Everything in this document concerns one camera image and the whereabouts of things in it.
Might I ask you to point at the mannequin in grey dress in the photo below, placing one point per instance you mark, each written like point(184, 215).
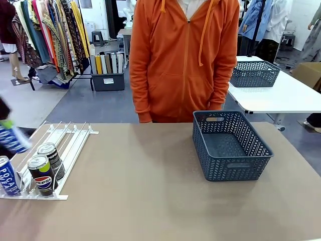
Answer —
point(312, 40)

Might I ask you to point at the grey plastic storage bin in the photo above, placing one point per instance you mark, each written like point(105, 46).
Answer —
point(107, 81)

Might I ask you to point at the blue plastic basket with sticker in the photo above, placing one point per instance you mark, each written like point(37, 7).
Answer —
point(235, 165)

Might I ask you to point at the black Pepsi can logo side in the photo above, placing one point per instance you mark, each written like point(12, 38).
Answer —
point(43, 180)

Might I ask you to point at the blue plastic woven-pattern basket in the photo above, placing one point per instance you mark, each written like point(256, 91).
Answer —
point(253, 77)

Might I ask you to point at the mannequin legs with stand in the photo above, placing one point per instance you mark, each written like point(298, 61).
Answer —
point(15, 65)

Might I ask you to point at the bystander foot white shoe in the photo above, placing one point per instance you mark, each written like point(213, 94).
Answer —
point(313, 123)

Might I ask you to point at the maroon garment on mannequin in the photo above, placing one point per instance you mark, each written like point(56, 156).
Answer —
point(6, 20)

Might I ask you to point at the yellow hanging garment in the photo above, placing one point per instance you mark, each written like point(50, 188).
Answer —
point(82, 37)

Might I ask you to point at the dark patterned skirt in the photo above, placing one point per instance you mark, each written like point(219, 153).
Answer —
point(269, 51)

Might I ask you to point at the black stand pole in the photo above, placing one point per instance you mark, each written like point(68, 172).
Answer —
point(258, 27)

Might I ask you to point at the black Pepsi can text side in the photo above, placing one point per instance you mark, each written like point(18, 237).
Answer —
point(54, 157)

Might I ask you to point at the dark stool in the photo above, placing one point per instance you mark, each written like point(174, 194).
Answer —
point(288, 40)

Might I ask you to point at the striped patterned hanging garment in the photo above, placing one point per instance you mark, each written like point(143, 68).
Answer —
point(60, 50)

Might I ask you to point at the grey plastic stool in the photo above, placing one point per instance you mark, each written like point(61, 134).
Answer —
point(97, 37)

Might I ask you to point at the black clothes rack frame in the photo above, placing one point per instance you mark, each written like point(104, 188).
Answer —
point(82, 78)

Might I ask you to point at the grey background work table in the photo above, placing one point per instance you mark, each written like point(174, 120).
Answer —
point(124, 37)

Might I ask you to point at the pile of folded fabrics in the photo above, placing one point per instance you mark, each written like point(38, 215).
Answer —
point(54, 77)

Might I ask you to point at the white fabric roll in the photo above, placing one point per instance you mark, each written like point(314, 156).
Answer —
point(120, 62)
point(103, 64)

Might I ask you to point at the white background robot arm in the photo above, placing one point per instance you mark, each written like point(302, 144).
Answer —
point(128, 15)

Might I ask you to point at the yellow fabric roll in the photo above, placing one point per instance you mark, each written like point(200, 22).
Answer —
point(98, 64)

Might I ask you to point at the blue Pocari Sweat can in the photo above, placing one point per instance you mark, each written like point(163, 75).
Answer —
point(13, 141)
point(8, 178)

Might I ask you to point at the white folding table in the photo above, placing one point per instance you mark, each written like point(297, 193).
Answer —
point(276, 98)

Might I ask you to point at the person's left forearm orange sleeve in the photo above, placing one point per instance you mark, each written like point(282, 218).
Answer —
point(220, 82)

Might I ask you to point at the brown patterned garment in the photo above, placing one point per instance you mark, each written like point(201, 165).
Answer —
point(28, 54)

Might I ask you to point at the white hanging garment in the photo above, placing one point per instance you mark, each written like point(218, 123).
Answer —
point(279, 20)

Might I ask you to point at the white air purifier unit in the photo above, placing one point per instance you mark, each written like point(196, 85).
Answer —
point(89, 31)

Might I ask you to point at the white can dispenser rack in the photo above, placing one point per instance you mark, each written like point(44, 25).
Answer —
point(50, 197)

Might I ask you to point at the light grey fabric roll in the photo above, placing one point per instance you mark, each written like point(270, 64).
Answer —
point(114, 63)

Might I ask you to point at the person's right forearm orange sleeve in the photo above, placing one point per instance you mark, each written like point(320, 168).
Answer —
point(141, 95)

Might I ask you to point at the brown cardboard box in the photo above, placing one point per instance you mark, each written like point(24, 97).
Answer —
point(308, 72)

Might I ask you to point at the brown fabric roll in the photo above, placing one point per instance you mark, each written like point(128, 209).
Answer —
point(108, 63)

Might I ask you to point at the dark patterned hanging garment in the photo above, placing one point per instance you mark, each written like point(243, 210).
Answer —
point(73, 37)

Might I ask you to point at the teal hanging garment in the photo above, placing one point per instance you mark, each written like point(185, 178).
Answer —
point(38, 42)

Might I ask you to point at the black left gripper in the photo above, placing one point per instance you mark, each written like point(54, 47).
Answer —
point(3, 108)

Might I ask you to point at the orange hanging garment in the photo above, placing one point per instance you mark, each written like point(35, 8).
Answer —
point(52, 51)

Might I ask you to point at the person in orange hoodie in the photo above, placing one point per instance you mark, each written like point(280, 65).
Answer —
point(180, 62)

